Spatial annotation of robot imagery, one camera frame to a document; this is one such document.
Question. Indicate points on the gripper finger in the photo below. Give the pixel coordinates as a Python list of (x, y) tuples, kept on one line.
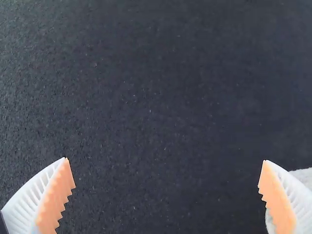
[(287, 207), (29, 209)]

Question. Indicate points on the pale towel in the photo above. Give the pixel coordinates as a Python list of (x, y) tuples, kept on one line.
[(304, 175)]

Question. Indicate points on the black mat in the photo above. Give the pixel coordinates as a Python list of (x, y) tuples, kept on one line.
[(146, 85)]

